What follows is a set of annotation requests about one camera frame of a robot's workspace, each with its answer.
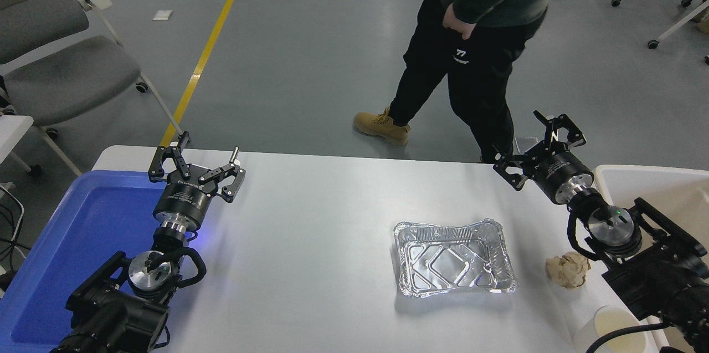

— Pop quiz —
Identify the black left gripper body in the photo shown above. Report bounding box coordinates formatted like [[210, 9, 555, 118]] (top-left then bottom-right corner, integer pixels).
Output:
[[153, 163, 220, 227]]

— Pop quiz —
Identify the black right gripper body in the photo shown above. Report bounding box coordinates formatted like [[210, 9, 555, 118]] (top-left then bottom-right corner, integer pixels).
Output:
[[523, 142, 594, 202]]

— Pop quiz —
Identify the white paper cup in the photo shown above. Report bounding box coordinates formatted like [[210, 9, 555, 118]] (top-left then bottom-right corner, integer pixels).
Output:
[[573, 305, 648, 353]]

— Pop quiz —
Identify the person's hand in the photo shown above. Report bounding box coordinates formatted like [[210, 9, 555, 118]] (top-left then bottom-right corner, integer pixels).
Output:
[[442, 3, 477, 40]]

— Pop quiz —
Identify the clear square floor plate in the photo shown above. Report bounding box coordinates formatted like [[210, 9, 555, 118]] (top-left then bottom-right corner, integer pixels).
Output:
[[515, 136, 542, 155]]

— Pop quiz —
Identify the blue plastic tray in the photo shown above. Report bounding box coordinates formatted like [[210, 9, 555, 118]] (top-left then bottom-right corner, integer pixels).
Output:
[[0, 169, 167, 353]]

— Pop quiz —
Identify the crumpled tan paper ball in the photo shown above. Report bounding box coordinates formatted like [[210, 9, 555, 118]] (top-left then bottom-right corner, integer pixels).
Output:
[[545, 252, 592, 290]]

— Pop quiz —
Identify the person with tan boots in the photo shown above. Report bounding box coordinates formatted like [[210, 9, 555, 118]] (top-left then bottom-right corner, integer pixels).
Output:
[[353, 0, 563, 164]]

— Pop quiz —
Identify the large pale bin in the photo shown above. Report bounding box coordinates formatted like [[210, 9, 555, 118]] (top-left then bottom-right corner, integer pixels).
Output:
[[593, 165, 709, 353]]

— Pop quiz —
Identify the silver foil tray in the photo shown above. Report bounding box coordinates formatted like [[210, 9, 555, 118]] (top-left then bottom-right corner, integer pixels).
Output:
[[393, 218, 518, 298]]

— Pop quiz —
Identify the white rolling chair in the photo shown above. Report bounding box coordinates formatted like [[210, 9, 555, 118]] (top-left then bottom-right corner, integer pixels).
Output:
[[611, 0, 709, 50]]

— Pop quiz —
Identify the grey office chair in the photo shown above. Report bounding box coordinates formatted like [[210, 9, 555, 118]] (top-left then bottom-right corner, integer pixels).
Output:
[[0, 0, 184, 176]]

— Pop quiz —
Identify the small white side table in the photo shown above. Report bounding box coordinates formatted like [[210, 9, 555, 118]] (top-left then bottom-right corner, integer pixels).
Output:
[[0, 115, 35, 166]]

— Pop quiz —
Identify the white floor cable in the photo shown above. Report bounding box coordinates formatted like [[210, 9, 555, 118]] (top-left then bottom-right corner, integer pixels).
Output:
[[0, 182, 26, 276]]

